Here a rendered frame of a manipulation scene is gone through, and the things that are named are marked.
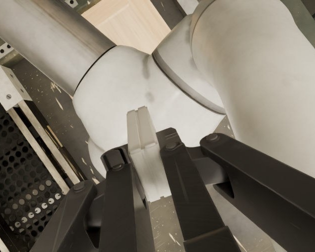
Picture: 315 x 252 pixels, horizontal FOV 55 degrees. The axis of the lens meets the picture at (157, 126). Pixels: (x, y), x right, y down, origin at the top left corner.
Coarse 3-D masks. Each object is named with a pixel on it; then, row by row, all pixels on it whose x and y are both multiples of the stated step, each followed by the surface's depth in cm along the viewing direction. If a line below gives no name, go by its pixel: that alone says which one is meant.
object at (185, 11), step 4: (176, 0) 92; (180, 0) 91; (184, 0) 91; (188, 0) 91; (192, 0) 91; (196, 0) 91; (176, 4) 94; (180, 4) 91; (184, 4) 91; (188, 4) 91; (192, 4) 91; (196, 4) 91; (180, 8) 93; (184, 8) 91; (188, 8) 91; (192, 8) 91; (184, 12) 92; (188, 12) 91; (192, 12) 91; (184, 16) 95
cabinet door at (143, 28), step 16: (112, 0) 94; (128, 0) 94; (144, 0) 94; (96, 16) 94; (112, 16) 94; (128, 16) 94; (144, 16) 94; (160, 16) 94; (112, 32) 94; (128, 32) 94; (144, 32) 94; (160, 32) 94; (144, 48) 94
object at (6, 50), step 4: (68, 0) 90; (72, 0) 90; (72, 4) 90; (76, 4) 90; (4, 44) 90; (8, 44) 90; (0, 48) 90; (4, 48) 90; (8, 48) 90; (12, 48) 90; (0, 52) 90; (4, 52) 90; (8, 52) 90; (0, 56) 90
